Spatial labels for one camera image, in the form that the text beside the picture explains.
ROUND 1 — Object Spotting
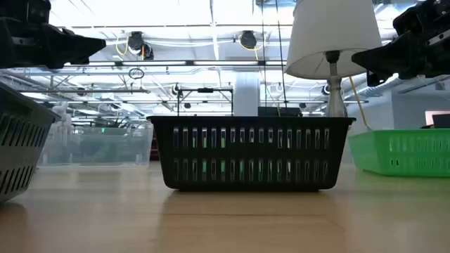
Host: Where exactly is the thin black hanging cable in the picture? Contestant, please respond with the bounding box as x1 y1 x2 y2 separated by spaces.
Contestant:
274 0 288 108
260 0 267 108

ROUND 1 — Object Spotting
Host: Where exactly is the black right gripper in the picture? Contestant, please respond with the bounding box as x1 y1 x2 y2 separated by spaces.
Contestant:
351 20 450 87

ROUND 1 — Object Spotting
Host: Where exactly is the black ceiling cord reel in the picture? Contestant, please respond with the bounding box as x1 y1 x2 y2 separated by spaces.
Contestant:
140 42 155 61
240 30 258 51
127 30 146 54

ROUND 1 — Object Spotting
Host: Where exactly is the black metal frame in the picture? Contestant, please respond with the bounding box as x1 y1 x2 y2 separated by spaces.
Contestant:
176 86 235 117

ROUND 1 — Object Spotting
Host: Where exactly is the white shade table lamp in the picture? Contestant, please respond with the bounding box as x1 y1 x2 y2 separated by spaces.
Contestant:
285 0 383 119

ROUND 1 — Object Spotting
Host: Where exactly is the clear plastic storage bin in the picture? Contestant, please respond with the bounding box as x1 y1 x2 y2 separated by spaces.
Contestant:
37 120 155 167

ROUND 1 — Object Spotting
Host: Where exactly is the white figurine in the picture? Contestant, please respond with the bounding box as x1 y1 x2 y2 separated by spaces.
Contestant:
51 100 73 122

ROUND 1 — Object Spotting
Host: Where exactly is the yellow hanging cable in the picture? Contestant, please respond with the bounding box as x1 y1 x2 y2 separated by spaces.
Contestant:
348 76 373 131

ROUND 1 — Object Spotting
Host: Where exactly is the black monitor screen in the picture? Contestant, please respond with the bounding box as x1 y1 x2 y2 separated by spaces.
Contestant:
431 112 450 130

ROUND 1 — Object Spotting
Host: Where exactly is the black box behind baskets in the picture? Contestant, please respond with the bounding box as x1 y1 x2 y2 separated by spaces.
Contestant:
257 106 303 118

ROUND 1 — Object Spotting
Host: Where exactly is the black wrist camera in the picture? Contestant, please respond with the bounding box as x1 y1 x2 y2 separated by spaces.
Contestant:
392 0 450 36
0 0 52 22

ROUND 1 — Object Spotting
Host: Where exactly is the black hanging cable loop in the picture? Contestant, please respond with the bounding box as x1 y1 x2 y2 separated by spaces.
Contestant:
127 67 146 81

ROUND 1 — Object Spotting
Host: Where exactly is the green slotted plastic basket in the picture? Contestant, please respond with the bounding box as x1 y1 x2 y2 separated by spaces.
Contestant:
192 128 245 173
347 129 450 178

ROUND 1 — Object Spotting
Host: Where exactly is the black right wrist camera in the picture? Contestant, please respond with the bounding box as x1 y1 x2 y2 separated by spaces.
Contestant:
392 0 450 36

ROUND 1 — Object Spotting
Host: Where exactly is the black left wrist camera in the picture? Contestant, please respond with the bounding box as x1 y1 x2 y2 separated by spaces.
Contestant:
0 0 52 22

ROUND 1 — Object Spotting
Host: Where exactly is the silver ventilation duct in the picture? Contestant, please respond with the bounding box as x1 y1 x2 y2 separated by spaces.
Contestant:
346 75 405 102

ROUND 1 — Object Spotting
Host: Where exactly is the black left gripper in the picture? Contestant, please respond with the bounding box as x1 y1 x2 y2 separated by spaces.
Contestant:
0 16 107 70

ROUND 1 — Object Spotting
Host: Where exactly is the black slotted plastic basket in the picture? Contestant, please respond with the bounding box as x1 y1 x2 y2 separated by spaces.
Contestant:
0 82 61 204
146 115 356 193

